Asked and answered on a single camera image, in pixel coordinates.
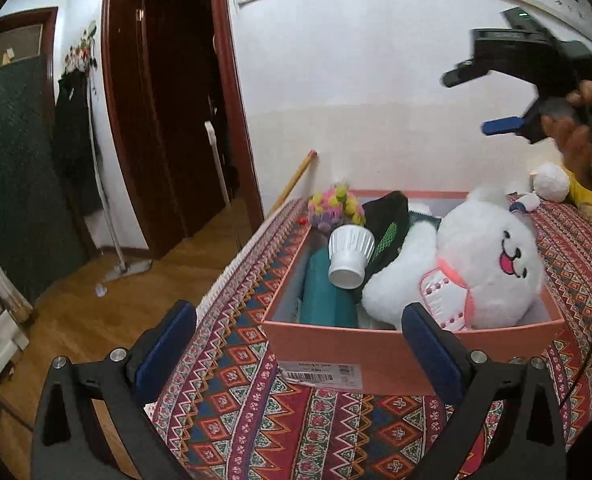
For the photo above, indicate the white plush rabbit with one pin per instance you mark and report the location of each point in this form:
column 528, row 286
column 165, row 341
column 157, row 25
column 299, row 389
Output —
column 476, row 245

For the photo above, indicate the flat floor mop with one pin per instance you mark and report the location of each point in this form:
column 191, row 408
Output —
column 126, row 270

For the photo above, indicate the black green-printed pouch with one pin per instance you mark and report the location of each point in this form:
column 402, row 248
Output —
column 386, row 220

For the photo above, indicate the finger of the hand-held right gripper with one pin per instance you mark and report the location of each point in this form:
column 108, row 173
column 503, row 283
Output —
column 501, row 125
column 481, row 72

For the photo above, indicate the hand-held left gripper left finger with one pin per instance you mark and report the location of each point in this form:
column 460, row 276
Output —
column 163, row 355

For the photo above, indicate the wooden stick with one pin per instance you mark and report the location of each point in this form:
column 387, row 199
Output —
column 296, row 175

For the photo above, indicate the teal packet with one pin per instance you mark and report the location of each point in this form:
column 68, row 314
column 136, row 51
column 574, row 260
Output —
column 423, row 218

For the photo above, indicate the small white fluffy plush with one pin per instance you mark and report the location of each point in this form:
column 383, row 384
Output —
column 551, row 182

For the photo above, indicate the yellow pillow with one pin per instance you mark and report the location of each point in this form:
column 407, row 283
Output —
column 583, row 195

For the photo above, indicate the white upright bar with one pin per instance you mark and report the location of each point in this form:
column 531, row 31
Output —
column 216, row 160

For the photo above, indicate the small clear bottle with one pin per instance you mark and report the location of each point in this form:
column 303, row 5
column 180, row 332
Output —
column 101, row 290

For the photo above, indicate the dark wooden door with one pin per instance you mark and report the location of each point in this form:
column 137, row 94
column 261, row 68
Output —
column 176, row 110

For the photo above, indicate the colourful patterned blanket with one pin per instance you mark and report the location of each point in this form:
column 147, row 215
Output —
column 276, row 435

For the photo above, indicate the pink cardboard box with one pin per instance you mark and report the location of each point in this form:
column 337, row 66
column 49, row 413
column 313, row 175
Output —
column 326, row 350

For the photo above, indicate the teal glasses case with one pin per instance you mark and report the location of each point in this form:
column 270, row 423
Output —
column 321, row 295

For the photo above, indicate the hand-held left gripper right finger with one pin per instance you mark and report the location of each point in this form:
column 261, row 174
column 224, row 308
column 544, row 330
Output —
column 431, row 355

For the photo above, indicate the white paper cup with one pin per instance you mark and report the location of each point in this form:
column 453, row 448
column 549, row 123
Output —
column 348, row 250

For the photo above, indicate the green folding screen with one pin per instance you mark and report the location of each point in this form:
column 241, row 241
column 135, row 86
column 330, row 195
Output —
column 16, row 160

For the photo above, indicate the dark hanging coat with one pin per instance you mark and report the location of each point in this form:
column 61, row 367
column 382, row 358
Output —
column 73, row 135

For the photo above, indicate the hanging flower decoration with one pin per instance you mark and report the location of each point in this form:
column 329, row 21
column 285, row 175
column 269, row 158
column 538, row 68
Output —
column 78, row 55

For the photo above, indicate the person's right hand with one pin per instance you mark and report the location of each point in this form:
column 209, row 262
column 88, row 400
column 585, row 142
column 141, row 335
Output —
column 573, row 145

